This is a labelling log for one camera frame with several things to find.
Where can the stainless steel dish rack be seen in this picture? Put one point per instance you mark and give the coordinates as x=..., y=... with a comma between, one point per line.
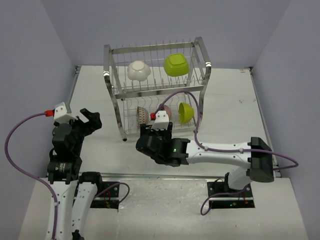
x=127, y=95

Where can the white scalloped bowl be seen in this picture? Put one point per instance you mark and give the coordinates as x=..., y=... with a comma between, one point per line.
x=138, y=71

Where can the green square bowl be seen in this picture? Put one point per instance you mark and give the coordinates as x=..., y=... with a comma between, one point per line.
x=176, y=65

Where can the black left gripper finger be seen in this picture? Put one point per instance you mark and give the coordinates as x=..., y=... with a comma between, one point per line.
x=86, y=115
x=94, y=121

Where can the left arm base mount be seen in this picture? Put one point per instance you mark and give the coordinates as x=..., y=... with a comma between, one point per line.
x=108, y=200

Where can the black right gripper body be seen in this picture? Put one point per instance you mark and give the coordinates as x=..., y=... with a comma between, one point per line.
x=160, y=134

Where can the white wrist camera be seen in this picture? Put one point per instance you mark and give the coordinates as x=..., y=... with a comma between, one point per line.
x=161, y=121
x=63, y=113

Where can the pink floral bowl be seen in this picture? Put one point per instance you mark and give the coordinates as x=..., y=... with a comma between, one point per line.
x=168, y=110

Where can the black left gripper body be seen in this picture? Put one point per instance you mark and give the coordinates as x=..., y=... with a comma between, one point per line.
x=79, y=129

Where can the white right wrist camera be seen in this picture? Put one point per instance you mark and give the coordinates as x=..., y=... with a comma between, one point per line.
x=161, y=121

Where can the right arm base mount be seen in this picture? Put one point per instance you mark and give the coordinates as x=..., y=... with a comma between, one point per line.
x=243, y=200

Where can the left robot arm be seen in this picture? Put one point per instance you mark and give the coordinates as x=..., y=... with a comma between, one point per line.
x=72, y=194

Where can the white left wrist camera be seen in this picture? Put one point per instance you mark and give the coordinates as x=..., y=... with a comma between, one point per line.
x=63, y=113

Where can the green round bowl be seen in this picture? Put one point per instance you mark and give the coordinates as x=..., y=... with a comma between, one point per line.
x=186, y=113

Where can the aluminium table rail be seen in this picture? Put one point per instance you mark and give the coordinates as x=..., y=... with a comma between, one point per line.
x=158, y=176

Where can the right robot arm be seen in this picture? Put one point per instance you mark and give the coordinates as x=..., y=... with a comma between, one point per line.
x=252, y=161

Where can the brown patterned bowl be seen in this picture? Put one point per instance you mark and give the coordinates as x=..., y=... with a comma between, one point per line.
x=142, y=117

